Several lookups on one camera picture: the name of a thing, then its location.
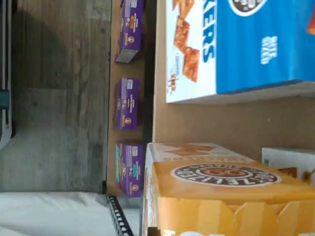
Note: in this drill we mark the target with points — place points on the blue and white cracker box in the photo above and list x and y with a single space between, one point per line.
246 49

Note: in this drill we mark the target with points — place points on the purple Annie's box teal label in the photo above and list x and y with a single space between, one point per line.
131 167

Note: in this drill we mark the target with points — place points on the silver mounting plate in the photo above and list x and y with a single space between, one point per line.
3 127

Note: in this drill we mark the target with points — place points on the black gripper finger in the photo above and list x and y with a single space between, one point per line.
153 231

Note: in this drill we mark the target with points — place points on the upper wooden shelf board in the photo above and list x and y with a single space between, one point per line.
209 123

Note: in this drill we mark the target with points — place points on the yellow and white cracker box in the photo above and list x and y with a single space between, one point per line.
209 209

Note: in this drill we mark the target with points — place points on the white cloth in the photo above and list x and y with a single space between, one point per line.
49 214

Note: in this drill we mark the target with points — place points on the purple Annie's box orange label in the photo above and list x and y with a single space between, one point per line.
131 32

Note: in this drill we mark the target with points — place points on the purple Annie's snack box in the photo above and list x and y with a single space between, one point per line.
128 103

